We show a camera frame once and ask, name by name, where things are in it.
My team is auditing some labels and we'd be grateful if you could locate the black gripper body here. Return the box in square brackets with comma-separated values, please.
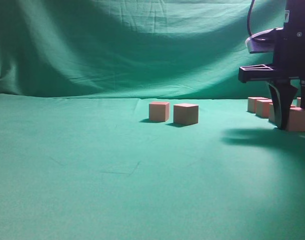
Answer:
[238, 0, 305, 83]

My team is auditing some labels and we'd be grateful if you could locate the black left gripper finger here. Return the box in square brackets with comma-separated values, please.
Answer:
[268, 81, 298, 130]

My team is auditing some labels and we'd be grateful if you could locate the pink cube column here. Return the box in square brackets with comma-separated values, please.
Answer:
[247, 96, 268, 114]
[255, 99, 273, 119]
[296, 97, 301, 108]
[268, 103, 296, 125]
[173, 103, 199, 126]
[286, 107, 305, 132]

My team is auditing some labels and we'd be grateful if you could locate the green cloth backdrop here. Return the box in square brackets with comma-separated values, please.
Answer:
[0, 0, 305, 240]

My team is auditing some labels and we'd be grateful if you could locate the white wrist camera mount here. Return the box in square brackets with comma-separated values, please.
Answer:
[245, 28, 276, 54]

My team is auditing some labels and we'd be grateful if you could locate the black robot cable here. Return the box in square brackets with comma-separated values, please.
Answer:
[246, 0, 256, 37]

